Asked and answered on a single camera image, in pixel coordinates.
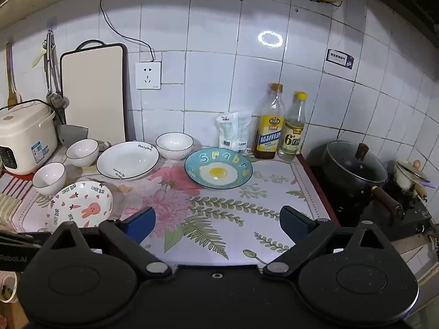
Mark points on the pink rabbit print plate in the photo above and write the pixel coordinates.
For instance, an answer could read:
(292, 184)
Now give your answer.
(79, 202)

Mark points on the clear vinegar bottle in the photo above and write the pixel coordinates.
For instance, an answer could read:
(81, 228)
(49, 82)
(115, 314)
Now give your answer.
(291, 133)

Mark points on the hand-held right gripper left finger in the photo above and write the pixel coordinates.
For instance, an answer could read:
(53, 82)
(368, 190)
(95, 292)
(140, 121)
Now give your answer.
(140, 224)

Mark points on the cream cutting board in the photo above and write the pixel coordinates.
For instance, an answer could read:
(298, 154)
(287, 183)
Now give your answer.
(92, 92)

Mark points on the black pot with lid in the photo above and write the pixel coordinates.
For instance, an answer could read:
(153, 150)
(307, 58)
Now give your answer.
(353, 168)

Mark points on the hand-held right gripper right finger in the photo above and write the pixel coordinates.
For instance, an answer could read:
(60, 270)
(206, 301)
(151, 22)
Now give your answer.
(293, 224)

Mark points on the dark range hood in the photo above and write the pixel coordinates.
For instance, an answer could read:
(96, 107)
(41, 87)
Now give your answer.
(411, 0)

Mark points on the oil bottle with yellow label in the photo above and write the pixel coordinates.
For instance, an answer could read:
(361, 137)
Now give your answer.
(269, 130)

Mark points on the small white pot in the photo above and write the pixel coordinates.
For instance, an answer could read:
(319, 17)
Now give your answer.
(408, 178)

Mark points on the beige round container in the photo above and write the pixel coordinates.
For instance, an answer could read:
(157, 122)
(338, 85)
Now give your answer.
(8, 286)

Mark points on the grey plastic container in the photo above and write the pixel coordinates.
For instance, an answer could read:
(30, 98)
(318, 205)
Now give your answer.
(73, 133)

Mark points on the wooden spatula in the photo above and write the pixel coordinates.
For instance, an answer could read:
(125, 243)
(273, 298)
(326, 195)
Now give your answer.
(12, 85)

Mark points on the white wall socket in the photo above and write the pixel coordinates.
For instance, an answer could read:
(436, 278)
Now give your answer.
(148, 75)

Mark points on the purple white wall sticker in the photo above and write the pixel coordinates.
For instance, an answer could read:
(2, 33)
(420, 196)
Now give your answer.
(339, 59)

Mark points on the black gas stove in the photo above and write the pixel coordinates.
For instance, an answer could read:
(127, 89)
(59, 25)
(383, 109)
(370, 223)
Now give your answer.
(377, 217)

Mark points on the blue fried egg plate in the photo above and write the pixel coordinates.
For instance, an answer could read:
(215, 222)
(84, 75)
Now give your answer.
(205, 161)

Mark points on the white ribbed bowl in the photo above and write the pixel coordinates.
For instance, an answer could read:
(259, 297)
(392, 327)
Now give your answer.
(49, 178)
(82, 152)
(174, 145)

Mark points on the floral tablecloth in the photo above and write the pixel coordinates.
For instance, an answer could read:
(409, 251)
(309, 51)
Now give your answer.
(223, 212)

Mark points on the cream rice cooker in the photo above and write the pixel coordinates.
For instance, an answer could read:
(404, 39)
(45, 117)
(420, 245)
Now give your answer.
(24, 133)

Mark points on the white plate with black rim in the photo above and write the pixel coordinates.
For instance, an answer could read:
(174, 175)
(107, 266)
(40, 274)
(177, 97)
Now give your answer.
(127, 161)

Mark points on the white seasoning bag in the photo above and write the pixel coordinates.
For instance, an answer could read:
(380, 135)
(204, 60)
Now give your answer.
(235, 133)

